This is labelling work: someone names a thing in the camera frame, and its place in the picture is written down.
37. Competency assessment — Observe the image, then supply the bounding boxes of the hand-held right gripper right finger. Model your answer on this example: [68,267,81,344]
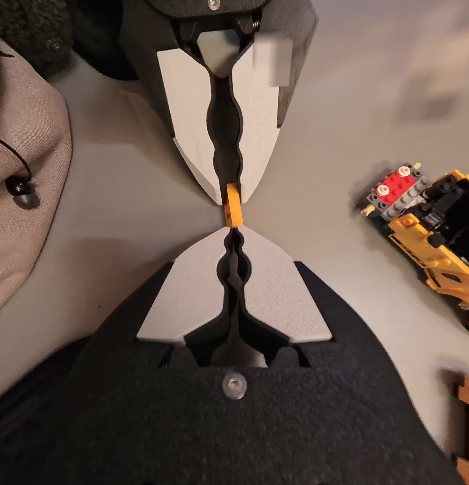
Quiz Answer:
[234,226,333,367]

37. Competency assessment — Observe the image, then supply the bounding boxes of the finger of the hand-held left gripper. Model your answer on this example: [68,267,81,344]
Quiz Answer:
[224,45,280,203]
[157,46,229,207]

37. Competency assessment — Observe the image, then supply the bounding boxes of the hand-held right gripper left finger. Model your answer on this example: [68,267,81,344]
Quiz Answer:
[136,227,235,367]

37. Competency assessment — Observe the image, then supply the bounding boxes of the orange red black lego subassembly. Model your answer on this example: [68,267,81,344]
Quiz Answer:
[441,369,469,485]

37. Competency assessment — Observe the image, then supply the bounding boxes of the black fleece jacket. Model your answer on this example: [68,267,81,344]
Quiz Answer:
[0,0,74,78]

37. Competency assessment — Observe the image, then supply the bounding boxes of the beige hoodie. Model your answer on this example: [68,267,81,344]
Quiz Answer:
[0,30,73,319]

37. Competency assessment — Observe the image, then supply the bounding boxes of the black drawstring with bead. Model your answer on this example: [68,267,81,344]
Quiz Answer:
[0,134,41,210]

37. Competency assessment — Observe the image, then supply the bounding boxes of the orange curved lego piece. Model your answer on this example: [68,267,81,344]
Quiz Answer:
[222,183,245,229]

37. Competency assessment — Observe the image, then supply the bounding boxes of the yellow lego car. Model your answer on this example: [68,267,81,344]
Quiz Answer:
[355,162,469,338]

